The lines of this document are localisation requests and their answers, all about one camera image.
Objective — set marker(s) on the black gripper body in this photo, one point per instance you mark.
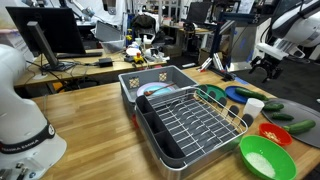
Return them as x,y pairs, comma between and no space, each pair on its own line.
271,62

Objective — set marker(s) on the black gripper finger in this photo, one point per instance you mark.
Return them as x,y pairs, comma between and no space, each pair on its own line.
256,65
275,75

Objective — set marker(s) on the long dark green cucumber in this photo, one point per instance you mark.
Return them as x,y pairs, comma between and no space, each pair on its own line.
250,94

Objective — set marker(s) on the gray background robot arm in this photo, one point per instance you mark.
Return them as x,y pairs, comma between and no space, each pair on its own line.
85,10

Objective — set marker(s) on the large gray plate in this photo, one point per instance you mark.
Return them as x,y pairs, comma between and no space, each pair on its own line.
306,111

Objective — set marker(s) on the dark green plate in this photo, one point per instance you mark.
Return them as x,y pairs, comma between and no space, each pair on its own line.
213,90

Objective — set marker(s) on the light blue plate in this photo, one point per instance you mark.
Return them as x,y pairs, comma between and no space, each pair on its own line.
164,92

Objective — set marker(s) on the purple plate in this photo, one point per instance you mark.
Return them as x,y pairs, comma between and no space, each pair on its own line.
146,87

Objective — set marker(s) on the blue tape strip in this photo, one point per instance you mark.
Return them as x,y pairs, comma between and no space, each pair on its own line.
241,81

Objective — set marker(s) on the white panel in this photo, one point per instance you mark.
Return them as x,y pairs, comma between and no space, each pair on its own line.
243,43

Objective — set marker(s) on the short green cucumber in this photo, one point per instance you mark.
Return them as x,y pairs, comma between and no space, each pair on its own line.
273,107
282,116

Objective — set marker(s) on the white plastic cup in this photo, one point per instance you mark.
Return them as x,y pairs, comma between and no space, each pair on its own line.
253,107

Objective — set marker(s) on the white clamp tools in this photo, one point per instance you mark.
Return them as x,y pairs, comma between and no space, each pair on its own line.
216,60

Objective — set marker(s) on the thick light green cucumber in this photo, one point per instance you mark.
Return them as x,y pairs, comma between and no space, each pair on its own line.
300,127

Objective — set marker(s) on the red bowl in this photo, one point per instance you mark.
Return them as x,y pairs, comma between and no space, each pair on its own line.
275,134

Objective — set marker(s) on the small black monitor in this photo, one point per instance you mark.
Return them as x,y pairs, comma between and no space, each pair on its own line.
198,12

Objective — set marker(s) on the bright green bowl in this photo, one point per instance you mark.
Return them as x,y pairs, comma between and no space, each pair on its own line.
266,156

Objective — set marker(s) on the gray plastic bin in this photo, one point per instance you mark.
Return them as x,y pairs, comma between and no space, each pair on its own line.
150,74

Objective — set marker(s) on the wooden spoon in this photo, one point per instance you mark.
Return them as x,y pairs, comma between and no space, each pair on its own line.
148,93

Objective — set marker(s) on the yellow toy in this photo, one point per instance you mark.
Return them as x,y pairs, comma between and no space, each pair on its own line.
138,59

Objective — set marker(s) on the gray cutlery caddy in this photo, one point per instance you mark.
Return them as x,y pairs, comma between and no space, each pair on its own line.
166,144

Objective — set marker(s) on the dark backpack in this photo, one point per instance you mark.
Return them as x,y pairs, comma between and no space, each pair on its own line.
143,22

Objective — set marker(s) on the white bowl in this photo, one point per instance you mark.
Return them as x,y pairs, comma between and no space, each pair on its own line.
132,51

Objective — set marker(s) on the silver drain tray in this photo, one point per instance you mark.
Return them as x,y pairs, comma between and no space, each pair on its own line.
173,174

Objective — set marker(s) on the clear plastic container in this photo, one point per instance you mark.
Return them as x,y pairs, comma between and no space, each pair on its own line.
113,46

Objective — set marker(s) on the black power adapter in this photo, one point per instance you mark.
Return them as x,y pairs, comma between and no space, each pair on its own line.
105,62

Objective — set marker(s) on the wooden desk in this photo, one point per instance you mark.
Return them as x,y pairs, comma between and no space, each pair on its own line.
86,70

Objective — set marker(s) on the black keyboard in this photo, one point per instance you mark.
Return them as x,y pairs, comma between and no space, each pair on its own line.
80,54

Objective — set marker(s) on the black monitor with stand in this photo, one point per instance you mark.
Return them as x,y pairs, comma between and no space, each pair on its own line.
60,30

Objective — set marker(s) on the white cardboard box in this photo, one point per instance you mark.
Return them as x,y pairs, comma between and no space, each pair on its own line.
12,40

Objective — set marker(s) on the blue metal frame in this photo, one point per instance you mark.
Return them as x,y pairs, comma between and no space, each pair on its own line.
217,36

